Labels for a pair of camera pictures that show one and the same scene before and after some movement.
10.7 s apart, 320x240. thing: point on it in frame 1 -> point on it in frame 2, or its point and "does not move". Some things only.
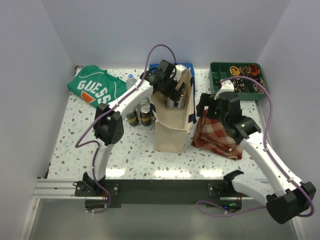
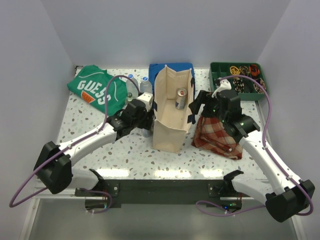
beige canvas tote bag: x=171 y=125 does not move
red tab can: x=170 y=103 -> x=146 y=133
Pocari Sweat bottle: x=130 y=81 does not move
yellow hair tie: x=234 y=71 does not move
